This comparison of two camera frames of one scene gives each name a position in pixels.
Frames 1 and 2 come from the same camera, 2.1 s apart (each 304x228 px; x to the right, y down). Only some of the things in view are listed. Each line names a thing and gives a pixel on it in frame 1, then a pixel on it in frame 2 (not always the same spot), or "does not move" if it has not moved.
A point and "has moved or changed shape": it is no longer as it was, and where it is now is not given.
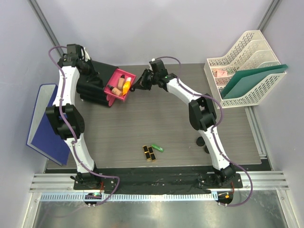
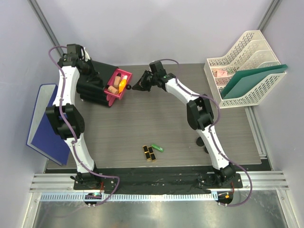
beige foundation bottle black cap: [121, 81] has moved or changed shape
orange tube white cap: [127, 86] has moved or changed shape
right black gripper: [140, 84] does not move
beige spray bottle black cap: [115, 91] has moved or changed shape
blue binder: [41, 137] does not move
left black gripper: [88, 61] does not move
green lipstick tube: [157, 147] does not move
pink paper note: [222, 73] does not move
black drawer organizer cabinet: [93, 90] does not move
